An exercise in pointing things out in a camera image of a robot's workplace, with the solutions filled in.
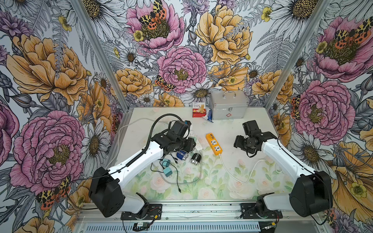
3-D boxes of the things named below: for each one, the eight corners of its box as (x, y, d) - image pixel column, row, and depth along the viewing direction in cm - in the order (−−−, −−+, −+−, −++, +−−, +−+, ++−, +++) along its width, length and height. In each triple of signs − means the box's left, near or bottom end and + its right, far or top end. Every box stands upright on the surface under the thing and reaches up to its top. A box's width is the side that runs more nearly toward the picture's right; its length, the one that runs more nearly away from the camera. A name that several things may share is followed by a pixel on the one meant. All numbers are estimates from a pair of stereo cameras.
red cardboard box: (192, 117, 115) (192, 115, 113) (192, 104, 125) (192, 102, 123) (206, 117, 115) (206, 115, 113) (205, 104, 125) (205, 102, 123)
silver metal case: (211, 120, 116) (214, 104, 103) (209, 104, 127) (211, 88, 115) (245, 120, 116) (252, 104, 103) (240, 104, 128) (246, 88, 115)
